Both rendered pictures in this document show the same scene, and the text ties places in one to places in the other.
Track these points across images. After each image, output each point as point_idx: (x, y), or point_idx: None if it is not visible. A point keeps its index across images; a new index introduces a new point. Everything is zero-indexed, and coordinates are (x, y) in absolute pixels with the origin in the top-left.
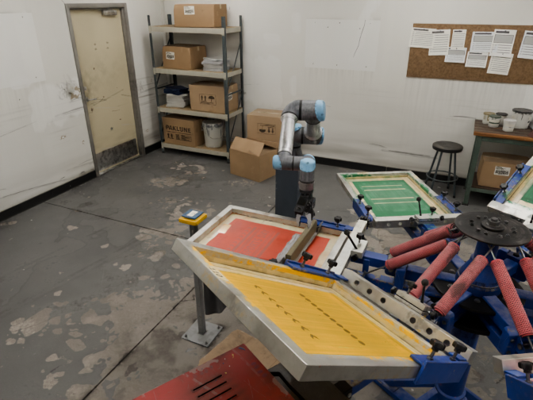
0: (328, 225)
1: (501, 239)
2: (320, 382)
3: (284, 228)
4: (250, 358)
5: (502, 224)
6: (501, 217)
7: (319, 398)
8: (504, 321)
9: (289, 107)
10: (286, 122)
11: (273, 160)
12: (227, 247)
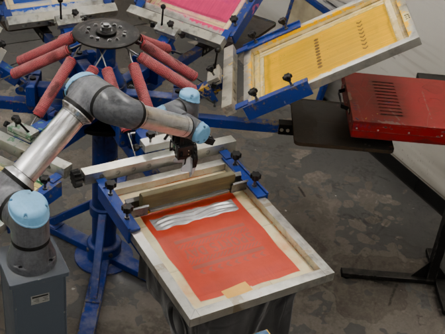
0: (118, 201)
1: (123, 26)
2: (300, 124)
3: (158, 246)
4: (355, 112)
5: (98, 27)
6: (77, 32)
7: (309, 120)
8: (142, 72)
9: (132, 98)
10: (153, 108)
11: (209, 127)
12: (262, 256)
